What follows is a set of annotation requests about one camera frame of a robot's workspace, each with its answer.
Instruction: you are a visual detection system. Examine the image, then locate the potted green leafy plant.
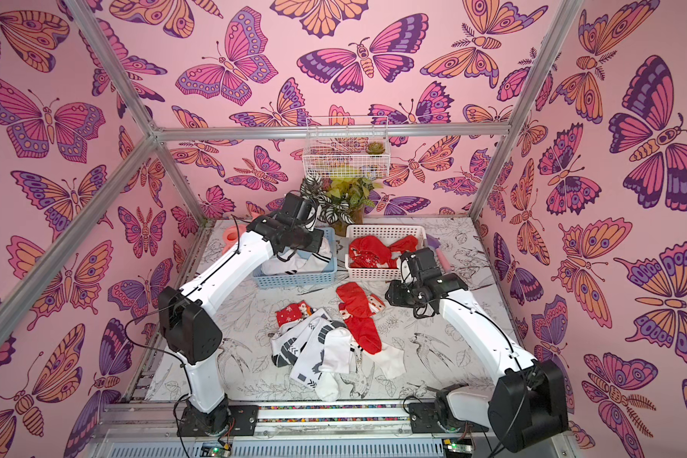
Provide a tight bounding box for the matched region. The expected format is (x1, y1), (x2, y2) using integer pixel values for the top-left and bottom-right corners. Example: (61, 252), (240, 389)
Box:
(300, 173), (382, 238)

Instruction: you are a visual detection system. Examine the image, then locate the light blue plastic basket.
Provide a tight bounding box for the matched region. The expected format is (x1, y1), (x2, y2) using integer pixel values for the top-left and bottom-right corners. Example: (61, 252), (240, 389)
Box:
(252, 227), (338, 289)

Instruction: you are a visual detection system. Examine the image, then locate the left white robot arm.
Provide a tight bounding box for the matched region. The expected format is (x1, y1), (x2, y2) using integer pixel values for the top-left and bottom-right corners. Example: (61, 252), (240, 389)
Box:
(158, 193), (324, 435)

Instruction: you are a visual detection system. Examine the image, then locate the red santa face sock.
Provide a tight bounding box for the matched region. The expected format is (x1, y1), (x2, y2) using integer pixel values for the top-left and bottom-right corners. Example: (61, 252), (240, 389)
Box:
(389, 235), (420, 259)

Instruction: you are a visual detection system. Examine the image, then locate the white sock chevron pattern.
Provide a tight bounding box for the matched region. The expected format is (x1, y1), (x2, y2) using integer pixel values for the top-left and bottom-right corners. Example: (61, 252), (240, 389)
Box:
(271, 309), (352, 402)

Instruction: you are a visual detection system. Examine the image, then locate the pink watering can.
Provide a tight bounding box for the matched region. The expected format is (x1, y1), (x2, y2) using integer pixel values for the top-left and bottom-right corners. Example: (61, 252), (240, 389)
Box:
(221, 224), (246, 253)

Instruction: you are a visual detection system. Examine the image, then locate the small succulent in basket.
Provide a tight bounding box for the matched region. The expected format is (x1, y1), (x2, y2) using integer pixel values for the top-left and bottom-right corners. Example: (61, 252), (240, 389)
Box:
(366, 141), (387, 156)

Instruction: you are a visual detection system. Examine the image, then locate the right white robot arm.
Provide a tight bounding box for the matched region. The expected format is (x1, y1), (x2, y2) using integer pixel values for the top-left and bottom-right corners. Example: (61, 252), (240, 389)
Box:
(385, 248), (569, 457)

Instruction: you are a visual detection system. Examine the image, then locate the white plastic basket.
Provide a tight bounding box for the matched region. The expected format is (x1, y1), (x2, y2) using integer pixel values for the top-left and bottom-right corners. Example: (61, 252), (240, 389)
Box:
(345, 224), (426, 282)

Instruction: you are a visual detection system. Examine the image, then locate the white wire wall basket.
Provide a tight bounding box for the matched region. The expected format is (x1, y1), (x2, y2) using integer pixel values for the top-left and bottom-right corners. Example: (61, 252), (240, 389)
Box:
(301, 114), (391, 181)

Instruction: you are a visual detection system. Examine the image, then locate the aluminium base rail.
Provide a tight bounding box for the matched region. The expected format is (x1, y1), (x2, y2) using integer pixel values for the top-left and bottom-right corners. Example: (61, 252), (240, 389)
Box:
(79, 399), (585, 458)

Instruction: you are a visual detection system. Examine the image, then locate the plain white sock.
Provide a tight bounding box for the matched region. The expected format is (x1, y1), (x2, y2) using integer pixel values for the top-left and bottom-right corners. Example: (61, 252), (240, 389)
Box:
(299, 238), (334, 273)

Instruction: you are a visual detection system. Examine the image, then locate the red santa sock on table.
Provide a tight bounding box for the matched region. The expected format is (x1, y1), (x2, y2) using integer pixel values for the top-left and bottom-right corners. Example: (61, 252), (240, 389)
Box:
(336, 282), (385, 354)

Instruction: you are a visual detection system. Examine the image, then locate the red snowflake sock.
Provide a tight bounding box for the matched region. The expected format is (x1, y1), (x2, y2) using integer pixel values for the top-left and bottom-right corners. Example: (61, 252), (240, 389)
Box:
(276, 301), (314, 326)

